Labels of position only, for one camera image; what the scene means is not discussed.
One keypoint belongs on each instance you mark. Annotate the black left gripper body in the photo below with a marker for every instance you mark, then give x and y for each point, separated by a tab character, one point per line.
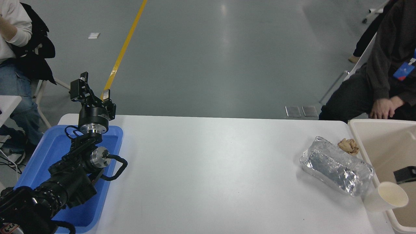
94	113

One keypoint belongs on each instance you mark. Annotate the white paper cup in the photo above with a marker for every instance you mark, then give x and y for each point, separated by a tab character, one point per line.
390	195

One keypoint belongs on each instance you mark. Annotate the person's forearm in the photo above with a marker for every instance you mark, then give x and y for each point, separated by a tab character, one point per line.
7	30

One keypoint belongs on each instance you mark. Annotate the person's hand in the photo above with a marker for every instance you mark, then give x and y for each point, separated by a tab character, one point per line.
398	101
382	109

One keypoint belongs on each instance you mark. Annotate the white chair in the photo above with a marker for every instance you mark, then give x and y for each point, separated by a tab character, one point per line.
42	94

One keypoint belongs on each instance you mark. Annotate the large pale bin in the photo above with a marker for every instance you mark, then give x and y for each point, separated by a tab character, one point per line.
383	143

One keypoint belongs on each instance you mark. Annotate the blue plastic tray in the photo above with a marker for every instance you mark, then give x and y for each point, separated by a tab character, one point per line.
58	143

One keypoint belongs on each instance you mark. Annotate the black jacket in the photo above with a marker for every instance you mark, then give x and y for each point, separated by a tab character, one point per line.
35	61

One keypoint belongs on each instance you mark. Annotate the seated person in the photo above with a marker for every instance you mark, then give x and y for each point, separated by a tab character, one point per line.
390	39
13	84

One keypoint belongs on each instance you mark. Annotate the crumpled tan paper ball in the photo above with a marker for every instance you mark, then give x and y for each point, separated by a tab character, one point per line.
347	146

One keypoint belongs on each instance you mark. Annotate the silver foil tray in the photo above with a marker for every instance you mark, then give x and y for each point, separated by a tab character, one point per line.
338	167

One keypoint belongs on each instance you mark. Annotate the small white table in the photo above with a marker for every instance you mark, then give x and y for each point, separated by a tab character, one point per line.
8	105

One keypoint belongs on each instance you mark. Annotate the blue name badge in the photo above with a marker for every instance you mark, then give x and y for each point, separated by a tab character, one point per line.
404	71

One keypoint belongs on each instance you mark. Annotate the walking person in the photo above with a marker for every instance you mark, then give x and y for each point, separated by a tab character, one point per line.
367	37

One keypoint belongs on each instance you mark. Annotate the white wheeled stand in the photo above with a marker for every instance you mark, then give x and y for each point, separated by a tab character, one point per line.
373	10

